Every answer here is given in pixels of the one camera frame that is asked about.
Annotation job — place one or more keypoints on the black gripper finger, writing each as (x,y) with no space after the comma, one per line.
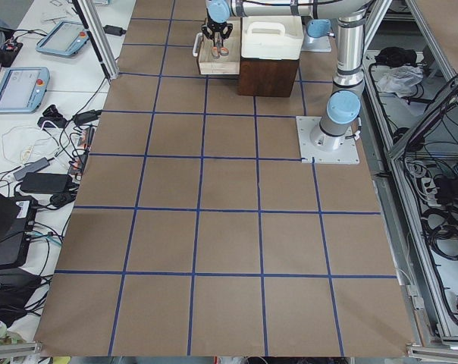
(221,38)
(210,39)

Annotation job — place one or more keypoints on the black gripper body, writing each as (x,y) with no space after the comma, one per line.
(216,30)

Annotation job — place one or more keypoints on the grey scissors with orange handles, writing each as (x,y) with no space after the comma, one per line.
(219,51)

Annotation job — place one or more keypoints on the wooden drawer with white handle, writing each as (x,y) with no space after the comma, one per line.
(210,62)

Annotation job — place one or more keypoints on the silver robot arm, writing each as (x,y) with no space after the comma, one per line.
(317,28)
(344,104)

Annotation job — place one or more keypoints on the dark wooden drawer cabinet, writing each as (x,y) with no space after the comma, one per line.
(267,78)

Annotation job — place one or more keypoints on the white foam tray box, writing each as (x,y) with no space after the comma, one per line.
(272,38)

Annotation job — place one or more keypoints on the black power adapter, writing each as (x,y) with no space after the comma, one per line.
(114,30)

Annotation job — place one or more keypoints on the far teach pendant tablet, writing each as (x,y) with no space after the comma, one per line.
(64,40)

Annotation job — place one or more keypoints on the teach pendant tablet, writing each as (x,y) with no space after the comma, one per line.
(64,40)
(22,89)

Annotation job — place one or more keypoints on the near teach pendant tablet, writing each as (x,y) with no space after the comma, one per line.
(22,89)

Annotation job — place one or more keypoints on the black power brick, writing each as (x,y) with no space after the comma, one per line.
(45,183)

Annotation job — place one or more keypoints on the black laptop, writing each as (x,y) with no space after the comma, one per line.
(17,217)

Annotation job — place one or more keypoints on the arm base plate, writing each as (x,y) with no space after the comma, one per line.
(319,148)
(321,44)

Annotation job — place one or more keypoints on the aluminium frame post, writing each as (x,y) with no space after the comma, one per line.
(88,15)

